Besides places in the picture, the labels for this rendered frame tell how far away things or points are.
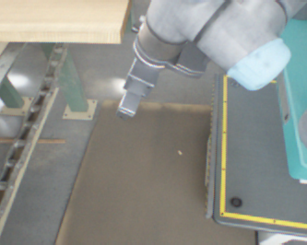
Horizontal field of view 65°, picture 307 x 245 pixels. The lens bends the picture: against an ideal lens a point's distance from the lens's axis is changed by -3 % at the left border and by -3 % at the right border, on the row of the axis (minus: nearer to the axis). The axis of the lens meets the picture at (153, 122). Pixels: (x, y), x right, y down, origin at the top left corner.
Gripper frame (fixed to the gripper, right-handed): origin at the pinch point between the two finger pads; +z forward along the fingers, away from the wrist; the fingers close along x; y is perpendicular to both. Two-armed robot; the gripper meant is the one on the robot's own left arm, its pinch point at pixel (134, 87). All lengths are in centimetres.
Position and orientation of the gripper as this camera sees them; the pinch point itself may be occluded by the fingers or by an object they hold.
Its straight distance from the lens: 56.0
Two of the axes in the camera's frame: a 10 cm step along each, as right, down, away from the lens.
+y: -9.0, -4.0, -1.7
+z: -3.2, 3.4, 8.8
